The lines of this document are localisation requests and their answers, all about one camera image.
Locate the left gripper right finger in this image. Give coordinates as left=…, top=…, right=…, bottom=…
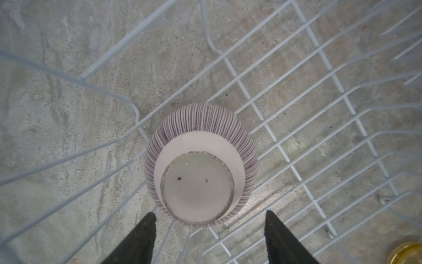
left=264, top=210, right=319, bottom=264

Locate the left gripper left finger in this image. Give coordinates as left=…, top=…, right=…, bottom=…
left=102, top=212, right=157, bottom=264

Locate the white ceramic bowl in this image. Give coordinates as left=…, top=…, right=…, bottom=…
left=145, top=103, right=258, bottom=227

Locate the yellow glass cup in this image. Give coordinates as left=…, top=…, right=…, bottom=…
left=386, top=242, right=422, bottom=264

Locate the white wire dish rack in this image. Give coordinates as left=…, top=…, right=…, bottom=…
left=1, top=1, right=422, bottom=264

